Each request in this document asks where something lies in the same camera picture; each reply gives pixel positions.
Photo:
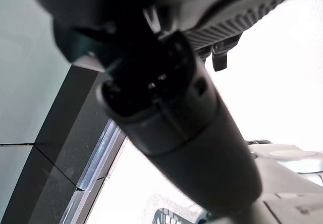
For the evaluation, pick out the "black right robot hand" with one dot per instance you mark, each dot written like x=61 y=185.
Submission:
x=156 y=95

